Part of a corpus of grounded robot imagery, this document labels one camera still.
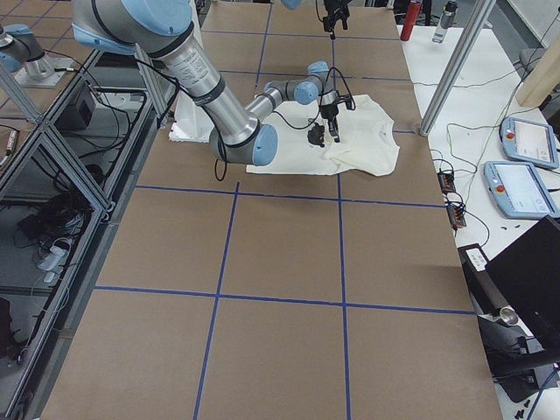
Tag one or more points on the aluminium frame post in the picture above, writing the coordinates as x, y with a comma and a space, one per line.
466, 41

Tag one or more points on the upper red circuit board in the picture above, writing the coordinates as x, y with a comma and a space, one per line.
446, 181

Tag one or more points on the aluminium frame cabinet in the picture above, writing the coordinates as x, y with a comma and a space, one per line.
71, 151

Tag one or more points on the white pedestal column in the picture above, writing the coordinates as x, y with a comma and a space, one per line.
191, 123

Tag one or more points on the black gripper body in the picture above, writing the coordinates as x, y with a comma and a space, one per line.
333, 15
328, 110

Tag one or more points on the far blue teach pendant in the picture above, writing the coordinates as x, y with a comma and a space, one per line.
527, 141

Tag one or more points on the cream long-sleeve cat shirt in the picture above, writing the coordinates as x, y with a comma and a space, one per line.
366, 141

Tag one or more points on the clear grey-capped bottle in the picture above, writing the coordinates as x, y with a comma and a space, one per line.
445, 22

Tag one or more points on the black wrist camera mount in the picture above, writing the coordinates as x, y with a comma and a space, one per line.
347, 100

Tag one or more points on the white power strip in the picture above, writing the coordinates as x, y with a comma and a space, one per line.
58, 250

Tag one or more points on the blue teach pendant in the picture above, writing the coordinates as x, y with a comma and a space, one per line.
518, 190
527, 141

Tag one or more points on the black box under table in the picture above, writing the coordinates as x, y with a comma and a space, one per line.
81, 109

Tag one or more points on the red circuit board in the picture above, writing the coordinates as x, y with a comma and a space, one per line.
456, 217
446, 181

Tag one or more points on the wooden beam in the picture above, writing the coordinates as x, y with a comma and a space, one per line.
542, 18

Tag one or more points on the red water bottle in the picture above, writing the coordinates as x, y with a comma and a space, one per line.
410, 19

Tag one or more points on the near blue teach pendant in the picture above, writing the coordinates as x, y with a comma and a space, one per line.
518, 190

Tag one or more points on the lower red circuit board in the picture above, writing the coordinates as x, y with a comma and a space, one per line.
456, 217

